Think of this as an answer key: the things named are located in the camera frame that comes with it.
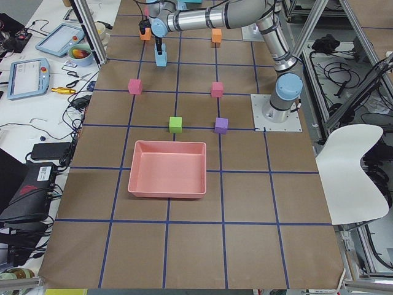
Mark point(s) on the black power brick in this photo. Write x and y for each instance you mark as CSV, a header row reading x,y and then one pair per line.
x,y
49,151

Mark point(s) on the black electronics box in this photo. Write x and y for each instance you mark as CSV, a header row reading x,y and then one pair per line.
x,y
25,190

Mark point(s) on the aluminium frame post left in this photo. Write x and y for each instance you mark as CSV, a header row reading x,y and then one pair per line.
x,y
87,23

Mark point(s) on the teach pendant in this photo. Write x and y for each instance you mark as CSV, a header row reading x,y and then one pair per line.
x,y
28,78
60,40

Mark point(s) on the light blue foam block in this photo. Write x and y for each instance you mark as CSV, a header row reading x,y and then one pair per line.
x,y
163,50
161,60

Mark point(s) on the white chair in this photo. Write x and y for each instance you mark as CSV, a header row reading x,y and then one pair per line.
x,y
350,194

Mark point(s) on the purple foam block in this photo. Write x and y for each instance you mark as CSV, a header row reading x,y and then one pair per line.
x,y
221,125

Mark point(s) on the pink foam block right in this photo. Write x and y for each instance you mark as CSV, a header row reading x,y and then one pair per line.
x,y
217,89

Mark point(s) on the pink plastic tray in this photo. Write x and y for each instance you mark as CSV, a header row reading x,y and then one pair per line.
x,y
168,169

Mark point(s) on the teach pendant lower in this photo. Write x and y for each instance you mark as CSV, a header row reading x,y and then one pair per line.
x,y
28,78

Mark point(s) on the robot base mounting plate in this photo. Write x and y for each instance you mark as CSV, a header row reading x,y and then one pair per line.
x,y
267,119

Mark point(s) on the orange foam block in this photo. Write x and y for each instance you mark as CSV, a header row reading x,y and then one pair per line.
x,y
216,35
146,36

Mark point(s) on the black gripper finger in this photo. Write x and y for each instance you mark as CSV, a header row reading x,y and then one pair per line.
x,y
158,45

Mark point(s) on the white cup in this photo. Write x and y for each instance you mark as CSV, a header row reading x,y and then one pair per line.
x,y
101,29

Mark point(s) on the teach pendant upper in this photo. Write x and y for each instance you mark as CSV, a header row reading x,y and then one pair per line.
x,y
60,40

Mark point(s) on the pink foam block left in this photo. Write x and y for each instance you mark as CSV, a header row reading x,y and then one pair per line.
x,y
135,86

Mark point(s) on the yellow-green foam block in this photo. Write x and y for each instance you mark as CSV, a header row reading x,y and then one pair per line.
x,y
175,124

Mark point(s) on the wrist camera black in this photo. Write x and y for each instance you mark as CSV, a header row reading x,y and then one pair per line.
x,y
144,24

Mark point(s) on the aluminium frame right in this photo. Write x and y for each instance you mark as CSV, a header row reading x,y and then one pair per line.
x,y
346,89

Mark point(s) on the brass cylinder tool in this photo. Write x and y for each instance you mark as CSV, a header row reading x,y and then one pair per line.
x,y
63,90

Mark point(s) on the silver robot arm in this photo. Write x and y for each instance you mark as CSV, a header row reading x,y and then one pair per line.
x,y
166,16

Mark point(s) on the bowl with fruit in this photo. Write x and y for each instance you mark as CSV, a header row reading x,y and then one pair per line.
x,y
81,55

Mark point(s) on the pink foam block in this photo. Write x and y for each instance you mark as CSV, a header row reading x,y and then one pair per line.
x,y
217,89
135,86

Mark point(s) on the black scissors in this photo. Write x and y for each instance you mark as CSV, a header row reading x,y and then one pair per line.
x,y
78,78

